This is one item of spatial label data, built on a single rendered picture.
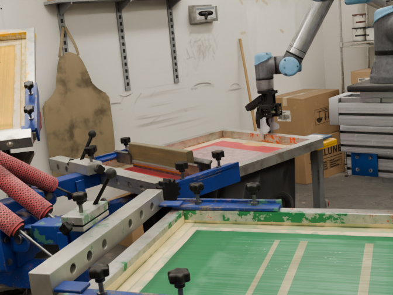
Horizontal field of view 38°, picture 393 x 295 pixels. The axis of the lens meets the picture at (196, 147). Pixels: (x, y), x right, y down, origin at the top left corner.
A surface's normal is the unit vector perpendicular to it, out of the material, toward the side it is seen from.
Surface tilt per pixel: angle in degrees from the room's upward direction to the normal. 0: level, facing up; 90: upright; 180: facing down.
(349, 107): 90
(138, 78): 90
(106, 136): 89
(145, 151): 91
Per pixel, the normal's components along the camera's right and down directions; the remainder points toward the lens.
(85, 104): 0.40, 0.08
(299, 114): -0.69, 0.20
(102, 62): 0.65, 0.09
